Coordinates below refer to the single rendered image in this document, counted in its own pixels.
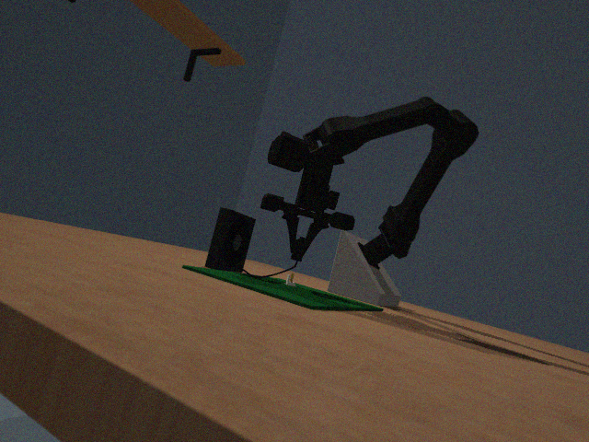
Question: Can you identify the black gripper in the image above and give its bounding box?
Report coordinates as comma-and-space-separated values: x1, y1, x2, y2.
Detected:
260, 175, 355, 256

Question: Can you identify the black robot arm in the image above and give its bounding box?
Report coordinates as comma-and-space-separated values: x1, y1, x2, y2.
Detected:
268, 97, 479, 270

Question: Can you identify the black cable with plug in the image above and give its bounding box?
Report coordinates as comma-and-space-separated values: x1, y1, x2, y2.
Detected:
232, 237, 306, 278

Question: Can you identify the green circuit board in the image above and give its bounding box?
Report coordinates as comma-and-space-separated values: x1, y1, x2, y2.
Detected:
182, 265, 383, 311

